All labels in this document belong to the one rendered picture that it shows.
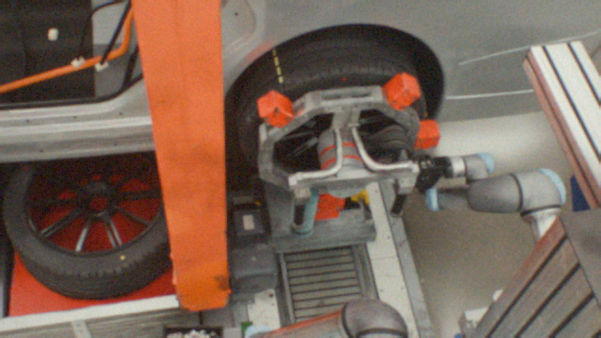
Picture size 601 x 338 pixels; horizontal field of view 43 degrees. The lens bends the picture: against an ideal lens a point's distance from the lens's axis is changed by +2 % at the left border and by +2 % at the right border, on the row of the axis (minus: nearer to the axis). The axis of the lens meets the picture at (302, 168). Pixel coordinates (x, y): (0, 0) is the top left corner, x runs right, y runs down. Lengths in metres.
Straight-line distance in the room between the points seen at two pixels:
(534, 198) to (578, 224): 1.11
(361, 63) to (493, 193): 0.58
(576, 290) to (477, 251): 2.34
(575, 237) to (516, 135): 2.76
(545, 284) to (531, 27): 1.46
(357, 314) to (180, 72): 0.64
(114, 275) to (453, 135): 1.84
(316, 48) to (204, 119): 0.81
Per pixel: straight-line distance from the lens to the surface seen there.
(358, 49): 2.44
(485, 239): 3.51
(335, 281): 3.23
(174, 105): 1.64
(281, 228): 3.10
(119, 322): 2.86
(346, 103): 2.35
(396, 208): 2.53
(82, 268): 2.76
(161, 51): 1.51
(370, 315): 1.63
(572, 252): 1.13
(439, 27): 2.42
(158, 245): 2.77
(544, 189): 2.27
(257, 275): 2.82
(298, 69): 2.38
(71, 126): 2.58
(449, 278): 3.37
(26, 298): 3.02
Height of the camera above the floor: 2.94
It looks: 56 degrees down
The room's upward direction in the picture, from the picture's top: 8 degrees clockwise
